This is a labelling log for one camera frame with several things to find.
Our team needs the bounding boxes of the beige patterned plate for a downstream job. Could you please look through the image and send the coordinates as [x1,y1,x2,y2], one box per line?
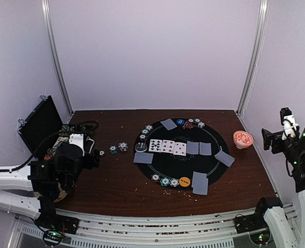
[54,188,68,203]

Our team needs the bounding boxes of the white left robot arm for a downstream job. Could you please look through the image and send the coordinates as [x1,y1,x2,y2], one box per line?
[0,134,100,229]

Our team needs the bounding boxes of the blue playing card deck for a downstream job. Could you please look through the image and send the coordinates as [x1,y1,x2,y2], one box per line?
[214,150,235,167]

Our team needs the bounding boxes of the blue small blind button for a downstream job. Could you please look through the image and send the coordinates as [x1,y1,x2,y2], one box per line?
[176,119,185,126]

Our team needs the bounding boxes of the board face-down card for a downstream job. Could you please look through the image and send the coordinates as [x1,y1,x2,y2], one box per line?
[186,141,199,155]
[199,142,212,156]

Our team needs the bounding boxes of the six of hearts card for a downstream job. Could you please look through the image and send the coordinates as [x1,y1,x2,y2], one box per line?
[161,139,174,154]

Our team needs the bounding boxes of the aluminium frame post right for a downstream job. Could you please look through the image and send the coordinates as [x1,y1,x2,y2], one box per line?
[236,0,269,116]

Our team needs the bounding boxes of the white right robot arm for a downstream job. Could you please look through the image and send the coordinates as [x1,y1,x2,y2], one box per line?
[251,107,305,247]

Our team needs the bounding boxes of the yellow big blind button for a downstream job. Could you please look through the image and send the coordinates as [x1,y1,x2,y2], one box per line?
[179,177,191,188]

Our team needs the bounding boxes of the single blue-backed playing card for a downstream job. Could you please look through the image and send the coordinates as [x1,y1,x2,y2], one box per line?
[160,118,177,131]

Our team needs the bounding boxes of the face-up playing card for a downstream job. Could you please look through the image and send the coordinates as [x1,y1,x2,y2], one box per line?
[149,139,163,152]

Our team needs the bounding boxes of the blue-backed playing card box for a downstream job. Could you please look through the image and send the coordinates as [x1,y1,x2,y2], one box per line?
[53,137,69,149]

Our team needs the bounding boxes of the chips row in case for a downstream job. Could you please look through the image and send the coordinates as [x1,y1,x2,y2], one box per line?
[61,124,92,133]

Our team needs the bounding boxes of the red triangular all-in marker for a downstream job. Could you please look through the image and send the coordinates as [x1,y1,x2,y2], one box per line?
[183,121,193,129]

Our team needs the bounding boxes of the five of diamonds card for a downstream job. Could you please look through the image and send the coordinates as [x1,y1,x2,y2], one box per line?
[173,142,187,156]

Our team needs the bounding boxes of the blue cream 10 chip stack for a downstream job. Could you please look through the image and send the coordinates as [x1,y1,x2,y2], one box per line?
[118,142,129,152]

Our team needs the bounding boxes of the black poker set case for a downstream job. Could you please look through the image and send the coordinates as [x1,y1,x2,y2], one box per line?
[18,95,95,160]

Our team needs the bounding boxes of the red white patterned bowl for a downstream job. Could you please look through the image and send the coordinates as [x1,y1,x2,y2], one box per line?
[233,130,254,149]

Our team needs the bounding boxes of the clear acrylic dealer button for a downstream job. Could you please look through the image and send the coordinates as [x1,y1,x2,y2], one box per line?
[135,142,148,152]

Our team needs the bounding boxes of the blue green 50 chip stack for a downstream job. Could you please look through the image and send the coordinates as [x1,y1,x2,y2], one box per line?
[109,146,118,154]

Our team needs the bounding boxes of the round black poker mat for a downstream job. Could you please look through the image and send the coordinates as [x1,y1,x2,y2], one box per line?
[133,118,234,195]

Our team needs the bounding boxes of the red 5 chips in case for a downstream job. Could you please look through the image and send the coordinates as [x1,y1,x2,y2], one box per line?
[44,154,52,161]

